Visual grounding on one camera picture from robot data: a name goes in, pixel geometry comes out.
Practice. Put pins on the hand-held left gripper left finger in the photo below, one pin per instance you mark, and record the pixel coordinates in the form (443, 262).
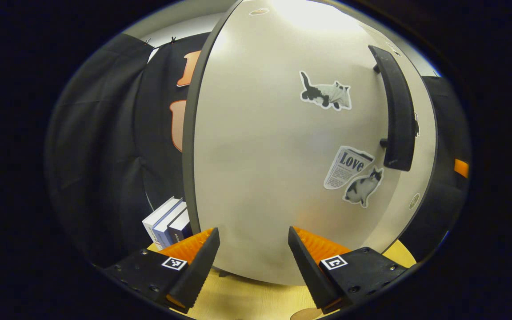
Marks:
(198, 271)

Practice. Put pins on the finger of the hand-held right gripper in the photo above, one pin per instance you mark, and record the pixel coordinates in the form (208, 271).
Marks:
(461, 168)

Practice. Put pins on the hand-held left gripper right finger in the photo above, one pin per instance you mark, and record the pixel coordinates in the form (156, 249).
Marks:
(309, 271)

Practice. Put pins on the white door with newspaper sticker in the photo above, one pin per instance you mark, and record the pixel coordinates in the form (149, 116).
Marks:
(260, 155)

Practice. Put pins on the round cork coaster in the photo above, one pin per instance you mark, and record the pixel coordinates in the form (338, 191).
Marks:
(305, 314)

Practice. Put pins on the navy blue book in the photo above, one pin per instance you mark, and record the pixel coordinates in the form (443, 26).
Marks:
(180, 229)

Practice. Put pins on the pale blue book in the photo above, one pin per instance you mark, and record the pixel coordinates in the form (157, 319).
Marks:
(169, 224)

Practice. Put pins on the white book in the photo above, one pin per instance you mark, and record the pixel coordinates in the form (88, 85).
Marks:
(160, 218)

